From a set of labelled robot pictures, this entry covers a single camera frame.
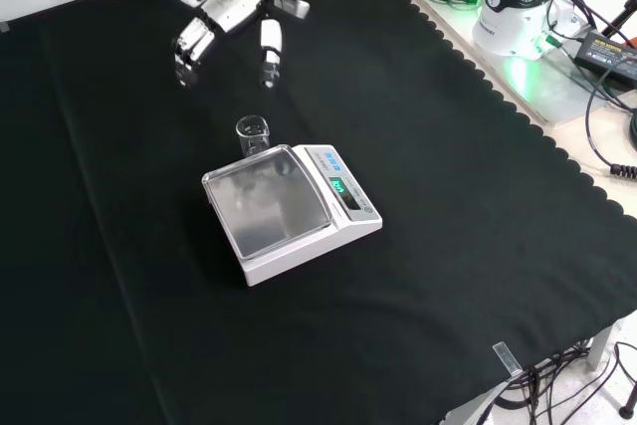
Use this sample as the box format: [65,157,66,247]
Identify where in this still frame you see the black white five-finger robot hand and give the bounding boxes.
[171,0,286,92]

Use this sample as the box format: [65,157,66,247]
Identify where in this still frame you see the small clear glass beaker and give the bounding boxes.
[235,114,273,160]

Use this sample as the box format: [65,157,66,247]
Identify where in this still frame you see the black bench cloth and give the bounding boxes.
[0,0,637,425]

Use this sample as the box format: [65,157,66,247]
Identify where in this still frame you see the white electronic balance steel pan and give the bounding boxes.
[201,143,384,288]

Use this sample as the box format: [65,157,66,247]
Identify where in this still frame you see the black power adapter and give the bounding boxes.
[573,30,637,93]

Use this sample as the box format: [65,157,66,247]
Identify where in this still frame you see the black tripod stand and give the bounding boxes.
[598,0,637,41]

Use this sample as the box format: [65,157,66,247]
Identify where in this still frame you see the white bench leg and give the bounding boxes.
[586,323,616,372]

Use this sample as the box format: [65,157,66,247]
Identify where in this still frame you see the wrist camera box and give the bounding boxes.
[277,0,312,21]

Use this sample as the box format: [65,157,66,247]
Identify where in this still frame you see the black coiled cable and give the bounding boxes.
[584,89,637,178]

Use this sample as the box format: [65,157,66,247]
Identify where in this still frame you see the black floor cables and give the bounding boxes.
[496,338,637,425]

